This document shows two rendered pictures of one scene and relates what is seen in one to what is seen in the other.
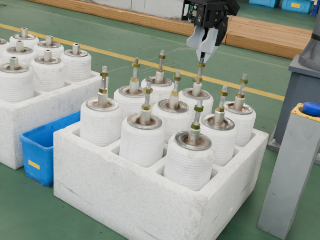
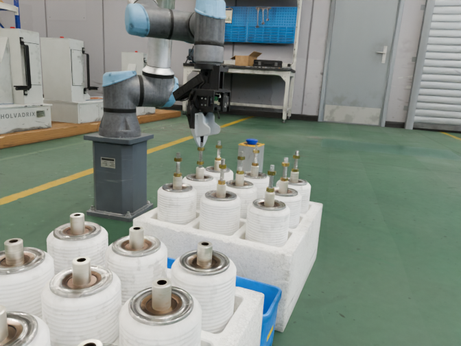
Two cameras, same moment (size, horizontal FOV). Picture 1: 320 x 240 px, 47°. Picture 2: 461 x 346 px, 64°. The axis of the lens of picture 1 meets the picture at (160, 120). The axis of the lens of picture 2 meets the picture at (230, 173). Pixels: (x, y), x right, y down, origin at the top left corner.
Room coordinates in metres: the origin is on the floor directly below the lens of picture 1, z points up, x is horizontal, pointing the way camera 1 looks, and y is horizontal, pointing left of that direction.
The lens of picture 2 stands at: (0.96, 0.89, 0.51)
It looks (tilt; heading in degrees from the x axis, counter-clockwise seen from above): 14 degrees down; 263
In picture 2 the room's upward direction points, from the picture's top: 3 degrees clockwise
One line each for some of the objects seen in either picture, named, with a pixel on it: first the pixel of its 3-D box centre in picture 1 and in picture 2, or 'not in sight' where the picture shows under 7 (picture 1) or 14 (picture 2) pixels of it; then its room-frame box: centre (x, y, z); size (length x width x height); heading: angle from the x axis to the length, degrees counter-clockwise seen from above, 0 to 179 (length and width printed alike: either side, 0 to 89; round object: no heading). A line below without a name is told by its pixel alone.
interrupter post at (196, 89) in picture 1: (196, 89); (199, 173); (0.91, -0.09, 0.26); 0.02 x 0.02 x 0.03
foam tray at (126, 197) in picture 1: (164, 163); (235, 241); (0.81, -0.03, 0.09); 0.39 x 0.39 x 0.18; 60
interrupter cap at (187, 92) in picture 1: (195, 94); (199, 178); (0.91, -0.09, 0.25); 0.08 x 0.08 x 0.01
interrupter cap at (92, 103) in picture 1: (102, 104); (269, 204); (0.77, 0.13, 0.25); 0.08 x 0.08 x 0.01
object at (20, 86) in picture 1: (15, 100); (202, 316); (0.93, 0.40, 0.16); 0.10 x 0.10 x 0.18
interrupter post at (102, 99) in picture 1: (102, 99); (269, 199); (0.77, 0.13, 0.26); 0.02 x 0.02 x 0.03
